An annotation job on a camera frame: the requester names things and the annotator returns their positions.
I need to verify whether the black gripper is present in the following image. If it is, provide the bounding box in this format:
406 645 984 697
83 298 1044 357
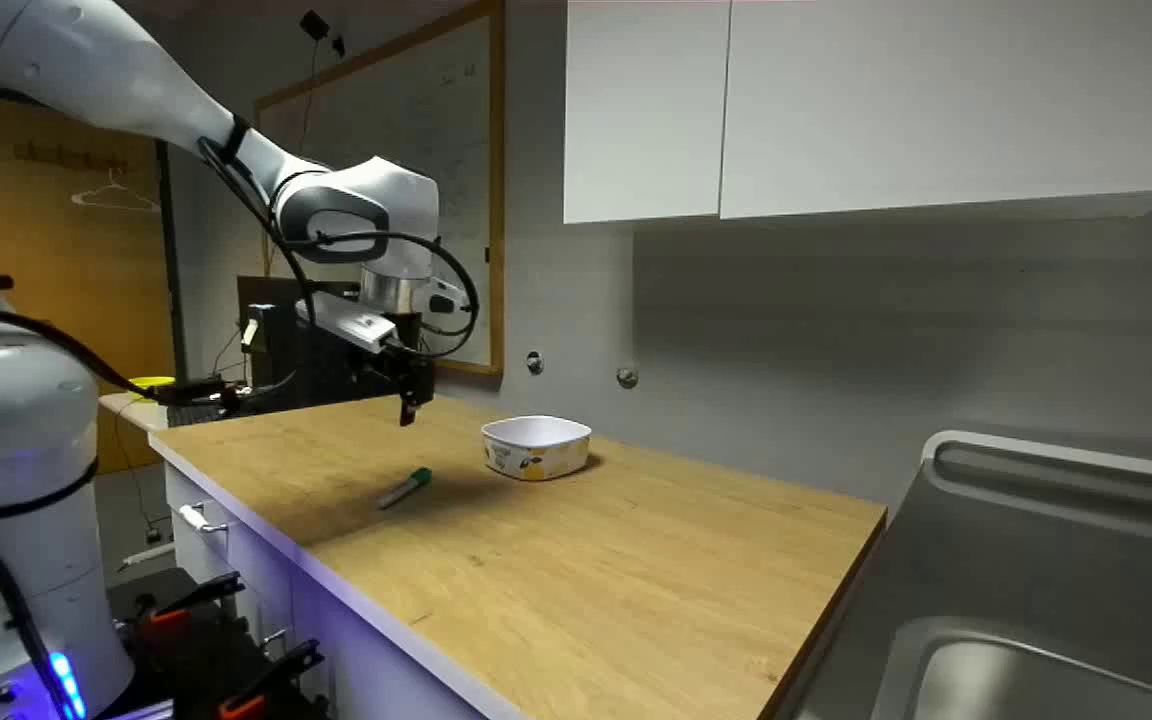
382 310 443 432

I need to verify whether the green marker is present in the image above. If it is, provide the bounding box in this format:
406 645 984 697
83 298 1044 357
376 465 440 518

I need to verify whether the white patterned bowl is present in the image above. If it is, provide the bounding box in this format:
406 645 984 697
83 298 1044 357
477 412 598 486

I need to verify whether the small black box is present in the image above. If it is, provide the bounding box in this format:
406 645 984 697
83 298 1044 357
164 375 257 429

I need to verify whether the white base cabinet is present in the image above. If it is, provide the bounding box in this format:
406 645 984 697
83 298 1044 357
154 454 529 720

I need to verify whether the wood framed whiteboard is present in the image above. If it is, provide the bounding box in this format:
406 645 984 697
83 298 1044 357
254 0 514 391

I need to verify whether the yellow container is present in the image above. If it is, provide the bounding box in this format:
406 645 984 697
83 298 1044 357
116 372 181 406

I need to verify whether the red black clamp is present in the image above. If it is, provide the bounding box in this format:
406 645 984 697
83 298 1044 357
211 637 329 720
132 574 249 650

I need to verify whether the wooden door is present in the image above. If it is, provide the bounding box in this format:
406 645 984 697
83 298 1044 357
0 83 184 482

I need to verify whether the narrow white cabinet door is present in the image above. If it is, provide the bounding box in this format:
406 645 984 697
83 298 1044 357
560 0 735 229

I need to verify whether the black ceiling mounted device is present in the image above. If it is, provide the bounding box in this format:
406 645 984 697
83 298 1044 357
298 7 354 62

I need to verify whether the wide white cabinet door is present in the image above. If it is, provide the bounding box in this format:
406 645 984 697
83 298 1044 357
716 0 1152 226

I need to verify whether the stainless steel sink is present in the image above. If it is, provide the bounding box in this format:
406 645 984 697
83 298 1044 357
777 424 1152 720

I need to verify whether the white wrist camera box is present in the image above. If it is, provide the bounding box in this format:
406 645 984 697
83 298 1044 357
329 310 400 357

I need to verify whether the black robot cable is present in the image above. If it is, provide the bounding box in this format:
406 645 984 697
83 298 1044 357
194 124 483 367

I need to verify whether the metal drawer handle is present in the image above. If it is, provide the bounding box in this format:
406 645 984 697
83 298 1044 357
172 502 234 539

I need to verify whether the wire clothes hanger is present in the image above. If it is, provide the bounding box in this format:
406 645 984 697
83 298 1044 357
63 170 164 221

